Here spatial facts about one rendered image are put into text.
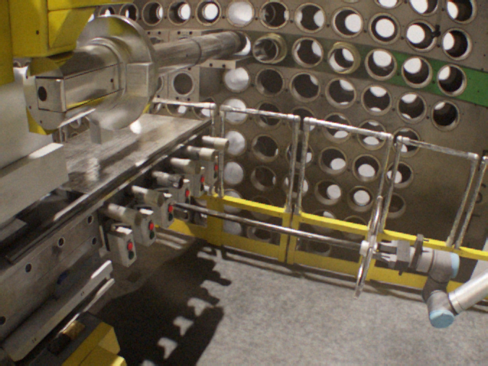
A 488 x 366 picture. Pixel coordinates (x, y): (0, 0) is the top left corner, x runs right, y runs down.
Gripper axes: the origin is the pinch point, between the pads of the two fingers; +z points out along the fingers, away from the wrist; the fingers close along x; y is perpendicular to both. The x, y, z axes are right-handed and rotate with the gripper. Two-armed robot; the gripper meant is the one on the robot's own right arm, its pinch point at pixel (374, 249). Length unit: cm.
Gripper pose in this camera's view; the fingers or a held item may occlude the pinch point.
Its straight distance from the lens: 139.5
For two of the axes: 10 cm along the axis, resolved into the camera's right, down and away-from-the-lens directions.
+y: -0.5, 8.8, 4.6
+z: -9.4, -2.0, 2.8
